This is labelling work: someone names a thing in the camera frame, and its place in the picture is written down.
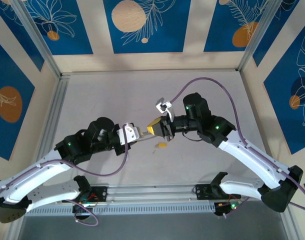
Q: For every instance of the metal key holder with rings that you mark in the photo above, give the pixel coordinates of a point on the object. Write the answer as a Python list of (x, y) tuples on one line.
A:
[(147, 138)]

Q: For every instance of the yellow key tag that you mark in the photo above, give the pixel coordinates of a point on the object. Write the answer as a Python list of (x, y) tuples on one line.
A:
[(162, 145)]

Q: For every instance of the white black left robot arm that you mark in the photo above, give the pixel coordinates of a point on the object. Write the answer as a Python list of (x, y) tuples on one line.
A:
[(42, 170)]

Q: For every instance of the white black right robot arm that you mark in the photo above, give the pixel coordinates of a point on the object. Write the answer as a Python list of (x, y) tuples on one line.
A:
[(252, 155)]

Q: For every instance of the black base controller box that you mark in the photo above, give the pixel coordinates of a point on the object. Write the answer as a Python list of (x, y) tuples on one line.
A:
[(81, 210), (225, 208)]

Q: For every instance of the aluminium side rail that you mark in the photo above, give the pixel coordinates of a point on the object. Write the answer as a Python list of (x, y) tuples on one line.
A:
[(55, 112)]

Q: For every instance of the aluminium front rail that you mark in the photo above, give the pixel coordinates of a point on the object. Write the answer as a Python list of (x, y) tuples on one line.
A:
[(152, 193)]

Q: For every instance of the aluminium frame post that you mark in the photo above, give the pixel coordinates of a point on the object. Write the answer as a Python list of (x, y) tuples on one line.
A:
[(290, 225), (257, 35), (37, 40), (16, 230)]

